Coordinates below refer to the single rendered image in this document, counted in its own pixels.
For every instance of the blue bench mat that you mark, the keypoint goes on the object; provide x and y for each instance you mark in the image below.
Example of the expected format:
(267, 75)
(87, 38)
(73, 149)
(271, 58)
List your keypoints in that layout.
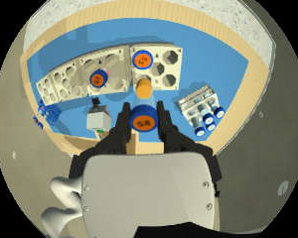
(205, 60)

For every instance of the blue tube rack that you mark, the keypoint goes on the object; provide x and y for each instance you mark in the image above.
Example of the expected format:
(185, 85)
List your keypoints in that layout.
(55, 113)

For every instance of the beige tube rack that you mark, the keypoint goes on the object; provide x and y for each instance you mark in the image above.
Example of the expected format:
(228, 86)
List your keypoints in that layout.
(189, 103)

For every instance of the sample tube with blue cap and orange dot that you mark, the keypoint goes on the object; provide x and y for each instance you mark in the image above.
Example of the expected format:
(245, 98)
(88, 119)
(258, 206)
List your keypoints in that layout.
(99, 78)

